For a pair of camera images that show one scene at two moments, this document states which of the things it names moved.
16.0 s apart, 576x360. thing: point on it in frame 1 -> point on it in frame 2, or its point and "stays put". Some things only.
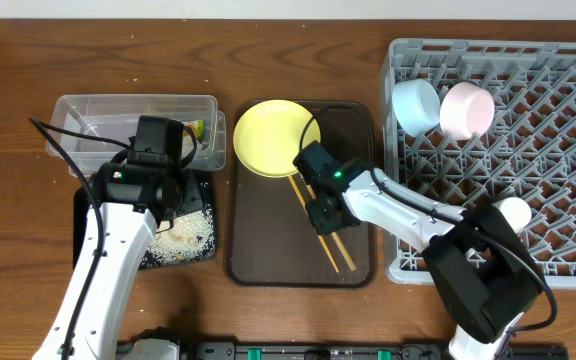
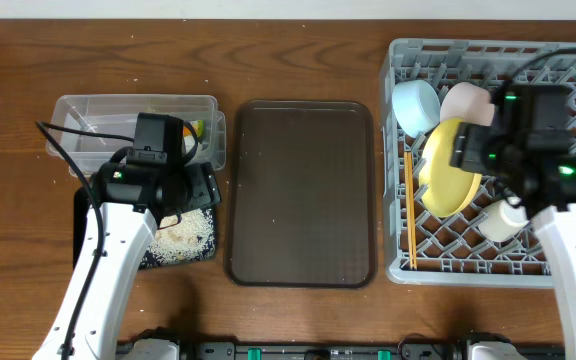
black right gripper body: [323, 223] -> [483, 154]
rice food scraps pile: [186, 237] stays put
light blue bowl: [416, 106] stays put
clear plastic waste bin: [92, 130] stays put
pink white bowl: [466, 110] stays put
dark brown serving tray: [272, 241] stays put
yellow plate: [268, 136] -> [446, 189]
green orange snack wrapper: [198, 129] stays put
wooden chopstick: [306, 210] -> [409, 208]
